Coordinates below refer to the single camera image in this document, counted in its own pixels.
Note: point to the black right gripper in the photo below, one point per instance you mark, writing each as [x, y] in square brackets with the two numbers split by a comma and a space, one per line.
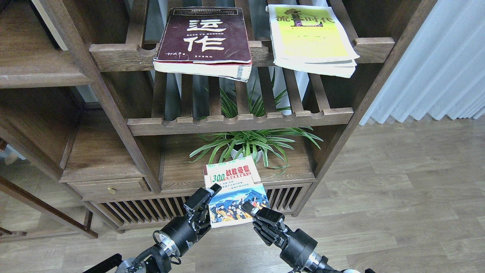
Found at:
[297, 247]

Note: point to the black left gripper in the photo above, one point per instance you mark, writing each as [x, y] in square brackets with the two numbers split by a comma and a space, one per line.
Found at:
[180, 234]

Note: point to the colourful 300 paperback book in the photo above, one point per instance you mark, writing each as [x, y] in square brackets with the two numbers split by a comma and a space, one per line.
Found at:
[240, 182]

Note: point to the yellow green cover book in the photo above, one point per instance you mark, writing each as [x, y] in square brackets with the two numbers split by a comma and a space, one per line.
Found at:
[310, 39]

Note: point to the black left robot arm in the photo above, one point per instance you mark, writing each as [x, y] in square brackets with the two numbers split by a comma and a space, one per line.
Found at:
[151, 260]

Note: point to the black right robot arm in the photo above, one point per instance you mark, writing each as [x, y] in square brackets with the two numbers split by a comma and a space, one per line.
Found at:
[333, 270]

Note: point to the white plant pot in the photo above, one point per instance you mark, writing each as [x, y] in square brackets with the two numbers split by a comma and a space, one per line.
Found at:
[242, 152]

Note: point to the brass drawer knob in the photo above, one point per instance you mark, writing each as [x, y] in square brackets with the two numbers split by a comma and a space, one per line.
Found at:
[111, 190]

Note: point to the maroon book white characters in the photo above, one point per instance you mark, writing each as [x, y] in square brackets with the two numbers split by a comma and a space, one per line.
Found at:
[209, 41]

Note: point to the dark wooden bookshelf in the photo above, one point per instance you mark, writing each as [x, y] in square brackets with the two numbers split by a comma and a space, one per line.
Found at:
[78, 101]

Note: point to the white pleated curtain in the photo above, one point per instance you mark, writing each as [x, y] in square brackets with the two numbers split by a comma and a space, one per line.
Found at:
[442, 72]

